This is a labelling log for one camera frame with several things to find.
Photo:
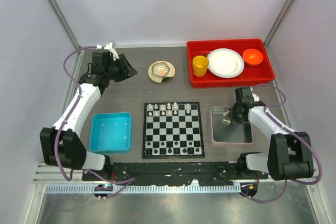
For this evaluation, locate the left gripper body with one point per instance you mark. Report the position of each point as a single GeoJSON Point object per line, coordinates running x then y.
{"type": "Point", "coordinates": [118, 71]}

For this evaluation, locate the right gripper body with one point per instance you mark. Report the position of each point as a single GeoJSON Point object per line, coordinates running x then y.
{"type": "Point", "coordinates": [235, 115]}

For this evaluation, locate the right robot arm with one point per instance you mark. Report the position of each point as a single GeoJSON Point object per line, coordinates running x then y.
{"type": "Point", "coordinates": [288, 156]}

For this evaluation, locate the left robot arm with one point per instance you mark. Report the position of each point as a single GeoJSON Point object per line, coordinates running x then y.
{"type": "Point", "coordinates": [61, 145]}

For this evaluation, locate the pile of white pieces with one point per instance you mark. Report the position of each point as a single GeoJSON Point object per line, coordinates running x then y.
{"type": "Point", "coordinates": [226, 118]}

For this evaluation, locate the black white chess board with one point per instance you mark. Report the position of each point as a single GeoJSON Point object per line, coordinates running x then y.
{"type": "Point", "coordinates": [171, 128]}

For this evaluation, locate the red plastic bin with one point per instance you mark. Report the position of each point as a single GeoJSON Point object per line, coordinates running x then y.
{"type": "Point", "coordinates": [251, 75]}

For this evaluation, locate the silver metal tray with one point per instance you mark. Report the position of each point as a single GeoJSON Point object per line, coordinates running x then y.
{"type": "Point", "coordinates": [234, 134]}

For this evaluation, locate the beige saucer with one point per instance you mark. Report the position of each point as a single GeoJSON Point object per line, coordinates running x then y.
{"type": "Point", "coordinates": [165, 79]}

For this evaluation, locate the white paper plate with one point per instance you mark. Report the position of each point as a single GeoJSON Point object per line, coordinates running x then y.
{"type": "Point", "coordinates": [225, 63]}

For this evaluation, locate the patterned small bowl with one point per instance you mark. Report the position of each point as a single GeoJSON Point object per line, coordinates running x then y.
{"type": "Point", "coordinates": [160, 69]}

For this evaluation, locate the orange plastic bowl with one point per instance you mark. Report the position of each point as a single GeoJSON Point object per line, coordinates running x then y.
{"type": "Point", "coordinates": [253, 57]}

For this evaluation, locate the yellow plastic cup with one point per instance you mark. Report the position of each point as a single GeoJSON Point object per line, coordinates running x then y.
{"type": "Point", "coordinates": [199, 66]}

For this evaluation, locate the blue plastic tray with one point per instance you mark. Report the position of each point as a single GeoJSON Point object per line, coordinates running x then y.
{"type": "Point", "coordinates": [111, 133]}

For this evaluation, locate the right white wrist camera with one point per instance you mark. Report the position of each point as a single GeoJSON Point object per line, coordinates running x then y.
{"type": "Point", "coordinates": [255, 96]}

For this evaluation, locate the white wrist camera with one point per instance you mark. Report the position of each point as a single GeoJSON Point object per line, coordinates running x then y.
{"type": "Point", "coordinates": [255, 96]}
{"type": "Point", "coordinates": [110, 47]}

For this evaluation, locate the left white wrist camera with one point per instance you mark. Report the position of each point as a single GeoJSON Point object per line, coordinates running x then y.
{"type": "Point", "coordinates": [110, 47]}

